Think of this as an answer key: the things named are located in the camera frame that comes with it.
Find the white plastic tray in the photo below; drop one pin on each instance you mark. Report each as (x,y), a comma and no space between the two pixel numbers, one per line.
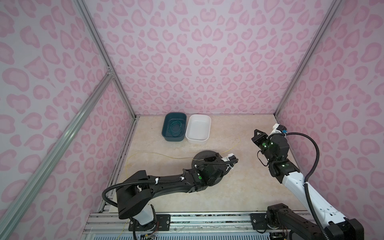
(198,129)

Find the right aluminium frame strut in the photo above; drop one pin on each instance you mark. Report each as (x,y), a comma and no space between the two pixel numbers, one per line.
(322,30)

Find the dark teal plastic bin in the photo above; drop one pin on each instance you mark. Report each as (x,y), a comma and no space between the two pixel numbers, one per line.
(174,127)

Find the dark grey cable spool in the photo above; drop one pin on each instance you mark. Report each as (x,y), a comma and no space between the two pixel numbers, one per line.
(204,157)

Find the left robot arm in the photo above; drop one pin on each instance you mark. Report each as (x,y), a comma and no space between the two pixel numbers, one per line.
(134,193)

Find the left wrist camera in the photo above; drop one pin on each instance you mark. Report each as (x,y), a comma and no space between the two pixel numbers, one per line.
(230,159)

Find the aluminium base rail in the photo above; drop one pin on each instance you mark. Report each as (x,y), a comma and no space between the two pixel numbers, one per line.
(189,226)

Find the left aluminium frame strut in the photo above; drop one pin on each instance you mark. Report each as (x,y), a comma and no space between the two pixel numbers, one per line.
(91,27)

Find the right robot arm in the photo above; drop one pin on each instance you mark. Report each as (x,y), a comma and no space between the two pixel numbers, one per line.
(328,223)

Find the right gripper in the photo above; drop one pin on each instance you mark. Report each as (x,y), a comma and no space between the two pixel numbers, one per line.
(257,140)

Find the diagonal aluminium frame strut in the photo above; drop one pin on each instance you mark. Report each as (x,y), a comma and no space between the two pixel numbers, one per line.
(25,198)

